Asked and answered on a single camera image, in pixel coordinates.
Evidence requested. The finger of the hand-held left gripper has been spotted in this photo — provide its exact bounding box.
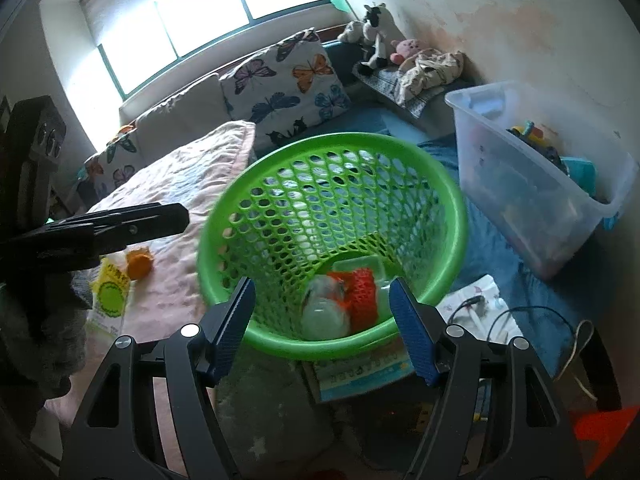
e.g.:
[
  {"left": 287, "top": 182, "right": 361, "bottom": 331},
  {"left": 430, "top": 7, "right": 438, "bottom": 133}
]
[
  {"left": 0, "top": 204, "right": 191, "bottom": 273},
  {"left": 47, "top": 203, "right": 166, "bottom": 228}
]

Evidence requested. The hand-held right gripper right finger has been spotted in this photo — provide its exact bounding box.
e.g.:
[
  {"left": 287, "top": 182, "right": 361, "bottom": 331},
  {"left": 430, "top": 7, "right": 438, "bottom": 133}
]
[{"left": 387, "top": 275, "right": 587, "bottom": 480}]

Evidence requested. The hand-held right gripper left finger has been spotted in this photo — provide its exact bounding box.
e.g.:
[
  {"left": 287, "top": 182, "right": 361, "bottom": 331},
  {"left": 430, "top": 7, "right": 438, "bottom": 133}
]
[{"left": 59, "top": 275, "right": 258, "bottom": 480}]

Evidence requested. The orange plastic cup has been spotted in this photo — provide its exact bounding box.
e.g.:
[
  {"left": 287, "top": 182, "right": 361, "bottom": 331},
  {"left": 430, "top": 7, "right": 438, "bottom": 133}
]
[{"left": 124, "top": 247, "right": 153, "bottom": 281}]

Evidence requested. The red foam mesh ball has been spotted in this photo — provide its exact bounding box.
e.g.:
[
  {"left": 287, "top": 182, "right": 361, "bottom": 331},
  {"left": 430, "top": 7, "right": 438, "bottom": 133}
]
[{"left": 327, "top": 267, "right": 378, "bottom": 331}]

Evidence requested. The green plastic mesh basket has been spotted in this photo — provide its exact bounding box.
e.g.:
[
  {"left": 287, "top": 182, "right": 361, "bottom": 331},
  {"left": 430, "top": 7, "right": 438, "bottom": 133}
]
[{"left": 196, "top": 132, "right": 470, "bottom": 362}]

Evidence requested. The clear bottle with yellow label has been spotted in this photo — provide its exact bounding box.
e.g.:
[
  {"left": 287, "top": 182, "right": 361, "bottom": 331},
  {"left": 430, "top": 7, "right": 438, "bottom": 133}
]
[{"left": 85, "top": 255, "right": 132, "bottom": 341}]

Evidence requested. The clear rectangular plastic tray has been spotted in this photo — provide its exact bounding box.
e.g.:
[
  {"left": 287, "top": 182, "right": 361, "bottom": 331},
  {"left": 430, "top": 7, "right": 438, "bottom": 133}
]
[{"left": 330, "top": 254, "right": 391, "bottom": 306}]

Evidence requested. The small clear lidded cup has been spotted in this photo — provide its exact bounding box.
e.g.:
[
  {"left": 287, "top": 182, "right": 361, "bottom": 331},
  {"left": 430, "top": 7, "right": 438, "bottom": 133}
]
[{"left": 300, "top": 276, "right": 353, "bottom": 341}]

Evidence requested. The pink blanket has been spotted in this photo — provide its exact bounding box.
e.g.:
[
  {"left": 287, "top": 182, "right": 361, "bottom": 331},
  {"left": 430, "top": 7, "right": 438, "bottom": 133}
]
[{"left": 42, "top": 120, "right": 258, "bottom": 480}]

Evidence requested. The small butterfly print pillow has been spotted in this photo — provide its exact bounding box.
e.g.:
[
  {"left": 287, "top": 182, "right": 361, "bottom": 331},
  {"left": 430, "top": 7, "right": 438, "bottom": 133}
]
[{"left": 82, "top": 130, "right": 146, "bottom": 201}]

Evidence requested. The white paper sheet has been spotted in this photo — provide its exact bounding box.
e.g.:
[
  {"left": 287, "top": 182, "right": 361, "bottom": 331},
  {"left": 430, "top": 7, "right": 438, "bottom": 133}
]
[{"left": 435, "top": 274, "right": 516, "bottom": 343}]

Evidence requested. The printed cardboard box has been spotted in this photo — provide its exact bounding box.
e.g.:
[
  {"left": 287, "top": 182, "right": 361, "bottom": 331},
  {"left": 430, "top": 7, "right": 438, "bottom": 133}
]
[{"left": 302, "top": 337, "right": 418, "bottom": 403}]

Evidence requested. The grey star print cloth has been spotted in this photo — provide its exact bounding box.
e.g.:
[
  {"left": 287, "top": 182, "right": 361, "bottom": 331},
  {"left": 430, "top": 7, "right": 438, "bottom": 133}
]
[{"left": 215, "top": 355, "right": 341, "bottom": 480}]

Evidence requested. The blue mattress sheet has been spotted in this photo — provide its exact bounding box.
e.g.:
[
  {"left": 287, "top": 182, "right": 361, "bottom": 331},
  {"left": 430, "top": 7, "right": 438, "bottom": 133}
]
[{"left": 255, "top": 40, "right": 616, "bottom": 376}]

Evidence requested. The white pillow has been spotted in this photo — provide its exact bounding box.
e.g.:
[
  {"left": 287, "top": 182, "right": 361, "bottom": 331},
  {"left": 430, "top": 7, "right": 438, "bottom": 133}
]
[{"left": 135, "top": 72, "right": 231, "bottom": 161}]

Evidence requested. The clear plastic storage bin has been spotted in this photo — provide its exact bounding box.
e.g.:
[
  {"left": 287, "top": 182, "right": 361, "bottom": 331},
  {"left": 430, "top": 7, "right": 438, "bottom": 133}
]
[{"left": 444, "top": 80, "right": 640, "bottom": 281}]

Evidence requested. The large butterfly print pillow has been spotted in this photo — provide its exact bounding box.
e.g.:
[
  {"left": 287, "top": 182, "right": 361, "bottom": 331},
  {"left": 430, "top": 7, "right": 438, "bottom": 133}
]
[{"left": 218, "top": 28, "right": 352, "bottom": 146}]

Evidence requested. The red device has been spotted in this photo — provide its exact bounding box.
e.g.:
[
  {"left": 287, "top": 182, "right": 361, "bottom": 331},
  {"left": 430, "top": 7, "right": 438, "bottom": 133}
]
[{"left": 572, "top": 407, "right": 640, "bottom": 478}]

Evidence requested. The green framed window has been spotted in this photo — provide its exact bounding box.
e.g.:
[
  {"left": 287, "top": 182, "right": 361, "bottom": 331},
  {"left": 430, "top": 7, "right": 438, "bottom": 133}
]
[{"left": 97, "top": 0, "right": 333, "bottom": 98}]

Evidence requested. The teal plastic toy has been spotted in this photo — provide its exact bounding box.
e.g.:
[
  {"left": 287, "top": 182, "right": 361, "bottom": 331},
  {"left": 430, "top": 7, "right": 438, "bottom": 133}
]
[{"left": 560, "top": 156, "right": 598, "bottom": 198}]

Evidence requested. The yellow plastic toy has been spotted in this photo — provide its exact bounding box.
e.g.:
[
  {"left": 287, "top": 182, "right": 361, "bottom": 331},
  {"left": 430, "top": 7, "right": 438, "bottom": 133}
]
[{"left": 507, "top": 121, "right": 548, "bottom": 148}]

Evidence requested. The patterned bench cushion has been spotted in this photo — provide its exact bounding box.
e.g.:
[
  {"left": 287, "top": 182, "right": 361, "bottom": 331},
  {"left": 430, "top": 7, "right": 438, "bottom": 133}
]
[{"left": 352, "top": 62, "right": 451, "bottom": 121}]

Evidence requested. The crumpled beige cloth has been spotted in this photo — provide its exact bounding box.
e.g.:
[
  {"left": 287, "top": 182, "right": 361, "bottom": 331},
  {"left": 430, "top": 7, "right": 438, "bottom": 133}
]
[{"left": 397, "top": 49, "right": 466, "bottom": 103}]

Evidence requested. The grey plush toy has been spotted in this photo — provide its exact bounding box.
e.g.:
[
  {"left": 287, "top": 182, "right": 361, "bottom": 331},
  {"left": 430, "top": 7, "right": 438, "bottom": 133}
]
[{"left": 337, "top": 20, "right": 368, "bottom": 43}]

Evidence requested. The pink plush toy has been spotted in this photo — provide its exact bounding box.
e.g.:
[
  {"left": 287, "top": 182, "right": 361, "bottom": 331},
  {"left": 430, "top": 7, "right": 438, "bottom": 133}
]
[{"left": 390, "top": 37, "right": 426, "bottom": 65}]

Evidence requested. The cow plush toy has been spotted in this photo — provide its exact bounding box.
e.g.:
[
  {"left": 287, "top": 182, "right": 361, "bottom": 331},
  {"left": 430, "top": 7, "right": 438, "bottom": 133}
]
[{"left": 357, "top": 2, "right": 396, "bottom": 71}]

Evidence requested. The black cable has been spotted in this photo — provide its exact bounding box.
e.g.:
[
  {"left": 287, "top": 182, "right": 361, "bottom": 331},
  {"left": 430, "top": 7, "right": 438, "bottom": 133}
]
[{"left": 447, "top": 297, "right": 581, "bottom": 361}]

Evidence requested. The beige cord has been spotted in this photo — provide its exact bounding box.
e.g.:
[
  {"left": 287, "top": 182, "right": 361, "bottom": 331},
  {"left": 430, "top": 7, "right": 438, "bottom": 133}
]
[{"left": 550, "top": 320, "right": 598, "bottom": 401}]

